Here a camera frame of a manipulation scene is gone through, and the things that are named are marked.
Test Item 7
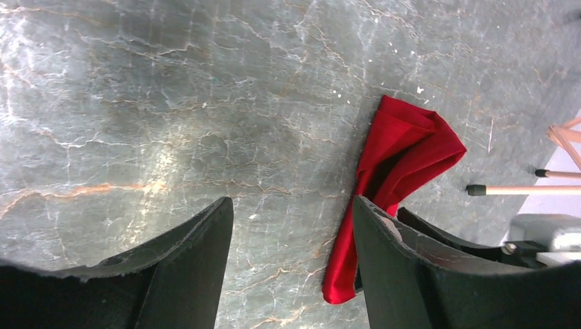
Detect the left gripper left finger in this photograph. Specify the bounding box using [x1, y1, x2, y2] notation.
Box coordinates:
[1, 197, 234, 328]

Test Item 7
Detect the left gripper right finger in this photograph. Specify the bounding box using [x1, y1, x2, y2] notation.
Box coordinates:
[353, 196, 580, 328]

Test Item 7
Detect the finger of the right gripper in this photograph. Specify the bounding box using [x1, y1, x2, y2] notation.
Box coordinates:
[397, 208, 545, 269]

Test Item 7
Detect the red cloth napkin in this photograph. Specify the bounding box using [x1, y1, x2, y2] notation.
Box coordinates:
[322, 95, 467, 304]

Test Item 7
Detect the pink tripod stand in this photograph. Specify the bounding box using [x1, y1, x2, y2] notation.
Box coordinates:
[465, 115, 581, 197]

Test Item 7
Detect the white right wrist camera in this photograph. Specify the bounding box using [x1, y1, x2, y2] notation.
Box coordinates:
[502, 214, 580, 267]

